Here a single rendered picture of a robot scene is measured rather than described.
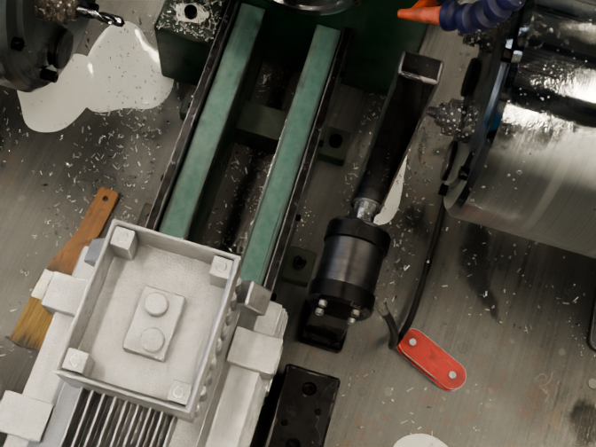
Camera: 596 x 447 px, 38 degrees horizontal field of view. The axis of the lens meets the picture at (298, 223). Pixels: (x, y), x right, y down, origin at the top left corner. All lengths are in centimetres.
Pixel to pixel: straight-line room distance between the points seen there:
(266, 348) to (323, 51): 41
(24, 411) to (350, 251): 30
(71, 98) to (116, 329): 49
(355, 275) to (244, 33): 35
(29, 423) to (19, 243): 37
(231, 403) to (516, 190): 30
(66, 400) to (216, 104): 39
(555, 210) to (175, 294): 34
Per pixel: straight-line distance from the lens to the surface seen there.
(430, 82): 59
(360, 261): 75
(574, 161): 74
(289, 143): 92
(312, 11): 96
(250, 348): 69
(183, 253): 66
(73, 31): 95
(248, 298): 68
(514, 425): 101
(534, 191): 76
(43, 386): 71
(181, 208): 89
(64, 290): 71
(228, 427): 69
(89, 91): 109
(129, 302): 66
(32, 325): 100
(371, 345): 98
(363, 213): 78
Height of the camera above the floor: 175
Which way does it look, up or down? 70 degrees down
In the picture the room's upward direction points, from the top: 12 degrees clockwise
